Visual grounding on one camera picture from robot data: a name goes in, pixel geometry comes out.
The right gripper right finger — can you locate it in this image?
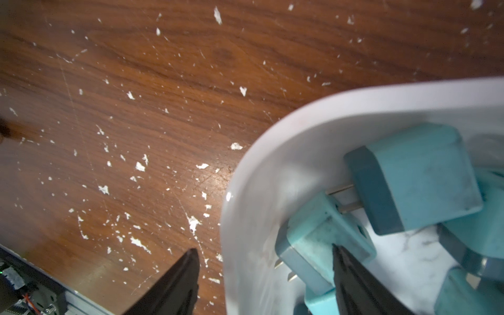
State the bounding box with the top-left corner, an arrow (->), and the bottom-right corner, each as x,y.
333,244 -> 412,315

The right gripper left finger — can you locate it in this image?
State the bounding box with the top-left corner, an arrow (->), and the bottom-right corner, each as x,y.
125,248 -> 200,315

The teal plug top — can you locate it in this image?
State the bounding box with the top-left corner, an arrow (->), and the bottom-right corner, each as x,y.
293,287 -> 340,315

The teal plug lone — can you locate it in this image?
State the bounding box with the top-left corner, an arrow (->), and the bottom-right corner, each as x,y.
437,168 -> 503,282

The white oval storage tray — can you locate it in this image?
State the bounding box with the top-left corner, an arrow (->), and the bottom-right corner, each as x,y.
219,76 -> 504,315

